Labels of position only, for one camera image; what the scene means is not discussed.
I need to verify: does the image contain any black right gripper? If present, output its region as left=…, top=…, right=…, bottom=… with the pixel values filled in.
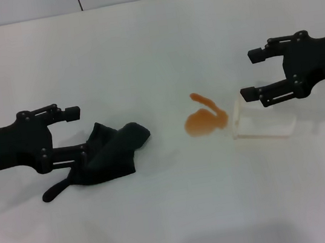
left=232, top=27, right=325, bottom=112

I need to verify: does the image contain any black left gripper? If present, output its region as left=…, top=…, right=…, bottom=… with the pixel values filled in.
left=0, top=98, right=96, bottom=180

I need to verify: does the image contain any white paper cup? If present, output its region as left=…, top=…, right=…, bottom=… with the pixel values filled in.
left=225, top=85, right=300, bottom=147

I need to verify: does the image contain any dark blue rag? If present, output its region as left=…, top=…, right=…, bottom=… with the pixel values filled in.
left=32, top=114, right=160, bottom=203

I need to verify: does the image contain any orange-brown liquid stain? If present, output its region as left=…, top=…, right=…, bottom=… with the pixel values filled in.
left=179, top=88, right=231, bottom=139

